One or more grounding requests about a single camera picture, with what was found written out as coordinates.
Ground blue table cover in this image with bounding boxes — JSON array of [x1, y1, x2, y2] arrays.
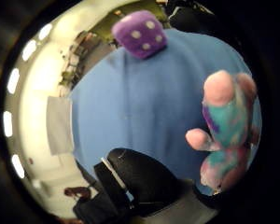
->
[[68, 28, 263, 196]]

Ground multicolour plush toy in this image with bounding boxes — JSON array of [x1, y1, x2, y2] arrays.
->
[[185, 69, 261, 192]]

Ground ceiling light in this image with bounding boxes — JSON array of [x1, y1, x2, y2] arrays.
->
[[10, 154, 26, 179], [37, 22, 53, 41], [2, 110, 14, 138], [7, 67, 21, 95], [21, 39, 37, 62]]

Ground background office desks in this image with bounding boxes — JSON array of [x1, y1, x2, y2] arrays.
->
[[59, 30, 118, 91]]

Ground purple plush die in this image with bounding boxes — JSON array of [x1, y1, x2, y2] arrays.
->
[[111, 9, 168, 60]]

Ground black office chair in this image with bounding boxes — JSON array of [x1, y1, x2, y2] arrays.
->
[[167, 2, 222, 34]]

